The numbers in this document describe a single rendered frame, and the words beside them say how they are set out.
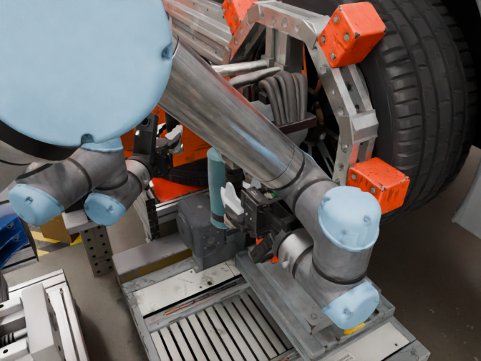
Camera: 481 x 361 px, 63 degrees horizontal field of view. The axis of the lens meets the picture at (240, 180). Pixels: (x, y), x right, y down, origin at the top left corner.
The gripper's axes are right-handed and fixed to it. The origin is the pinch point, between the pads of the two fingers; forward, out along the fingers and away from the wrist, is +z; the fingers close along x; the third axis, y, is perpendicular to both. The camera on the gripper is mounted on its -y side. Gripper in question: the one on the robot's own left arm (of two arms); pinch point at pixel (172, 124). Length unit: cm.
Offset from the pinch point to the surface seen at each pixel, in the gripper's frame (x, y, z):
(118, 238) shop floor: -51, 83, 31
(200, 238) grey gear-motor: 1.1, 48.7, 9.1
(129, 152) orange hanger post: -23.5, 19.5, 12.8
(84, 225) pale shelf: -33, 39, -5
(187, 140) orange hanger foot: -9.0, 21.3, 28.2
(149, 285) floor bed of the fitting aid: -20, 75, 4
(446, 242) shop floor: 99, 83, 72
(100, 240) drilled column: -44, 64, 11
